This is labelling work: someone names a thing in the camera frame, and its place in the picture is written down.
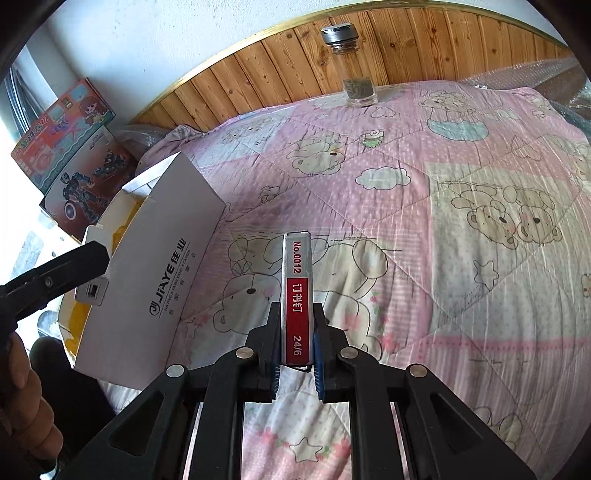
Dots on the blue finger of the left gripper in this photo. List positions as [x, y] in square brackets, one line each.
[34, 289]

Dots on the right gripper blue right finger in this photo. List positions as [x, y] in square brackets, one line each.
[320, 325]

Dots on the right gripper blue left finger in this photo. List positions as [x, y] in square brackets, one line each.
[273, 349]

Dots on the red white staples box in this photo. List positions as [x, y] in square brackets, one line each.
[296, 310]

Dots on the white charger plug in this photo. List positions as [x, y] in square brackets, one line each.
[92, 292]

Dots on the person left hand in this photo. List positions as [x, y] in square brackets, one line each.
[29, 415]

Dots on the dark robot toy box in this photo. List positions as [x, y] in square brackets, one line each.
[85, 187]

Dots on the white cardboard box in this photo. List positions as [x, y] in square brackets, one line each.
[156, 230]

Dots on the colourful toy washer box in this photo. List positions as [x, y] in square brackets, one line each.
[55, 137]

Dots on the glass bottle metal cap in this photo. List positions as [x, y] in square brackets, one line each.
[343, 40]

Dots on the bubble wrap roll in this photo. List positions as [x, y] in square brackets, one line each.
[563, 82]

